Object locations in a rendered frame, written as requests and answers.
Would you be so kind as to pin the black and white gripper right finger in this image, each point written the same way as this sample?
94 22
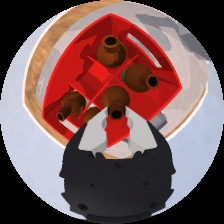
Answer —
146 138

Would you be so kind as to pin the red crate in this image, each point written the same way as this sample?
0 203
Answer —
76 68

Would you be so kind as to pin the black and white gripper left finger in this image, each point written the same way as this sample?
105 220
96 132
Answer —
88 140

